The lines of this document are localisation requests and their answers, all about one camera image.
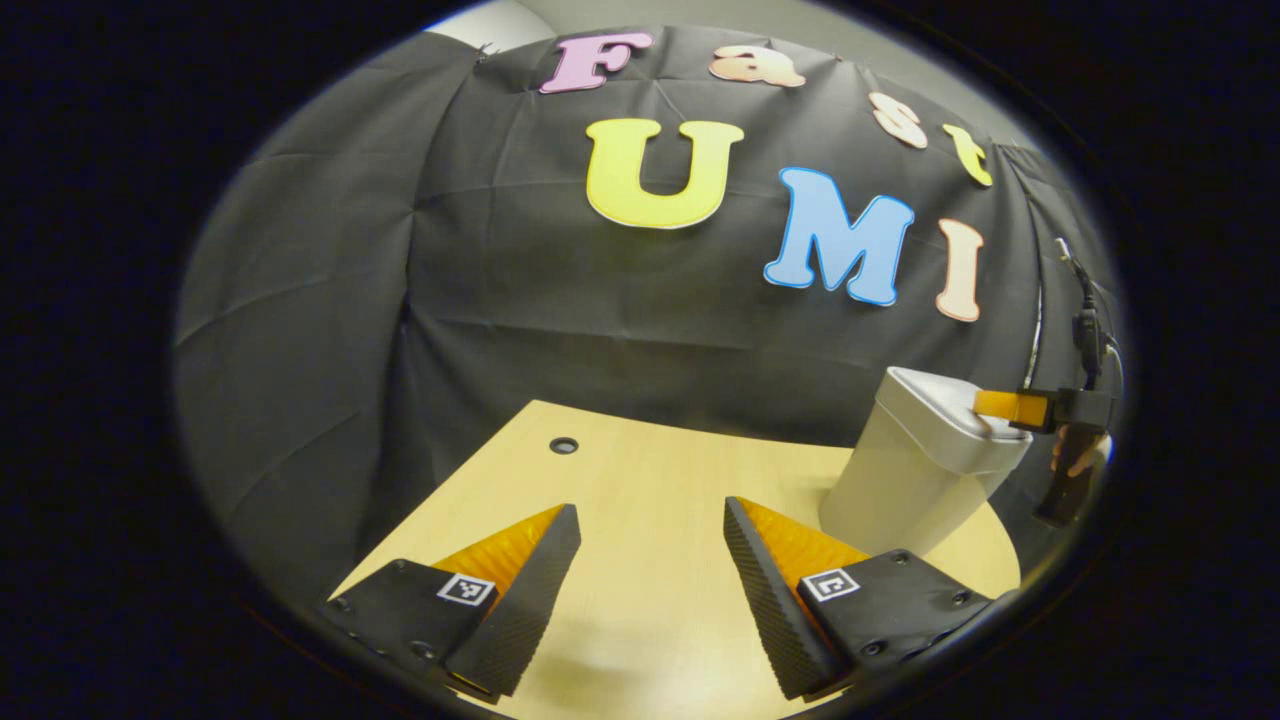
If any wooden desktop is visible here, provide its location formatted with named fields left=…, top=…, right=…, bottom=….
left=330, top=400, right=1021, bottom=720

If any black backdrop cloth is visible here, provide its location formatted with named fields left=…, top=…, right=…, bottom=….
left=172, top=25, right=1126, bottom=606

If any white desktop garbage bin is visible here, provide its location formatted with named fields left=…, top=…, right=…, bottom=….
left=818, top=366, right=1033, bottom=557

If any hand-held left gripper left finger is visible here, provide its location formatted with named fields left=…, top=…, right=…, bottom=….
left=318, top=503, right=582, bottom=701

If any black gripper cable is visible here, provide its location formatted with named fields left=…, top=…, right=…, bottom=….
left=1054, top=237, right=1124, bottom=391

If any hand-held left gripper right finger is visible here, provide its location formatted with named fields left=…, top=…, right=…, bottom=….
left=722, top=497, right=996, bottom=701

